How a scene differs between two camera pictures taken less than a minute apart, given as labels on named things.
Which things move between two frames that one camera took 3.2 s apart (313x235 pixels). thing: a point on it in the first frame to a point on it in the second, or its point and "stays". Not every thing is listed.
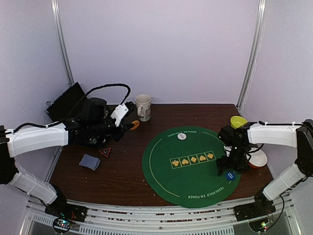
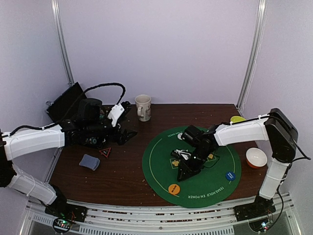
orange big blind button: [136, 124] to [174, 189]
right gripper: [233, 163] to [189, 165]
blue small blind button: [230, 176] stays
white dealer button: [181, 136] stays
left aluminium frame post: [55, 8] stays
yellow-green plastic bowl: [236, 121] stays
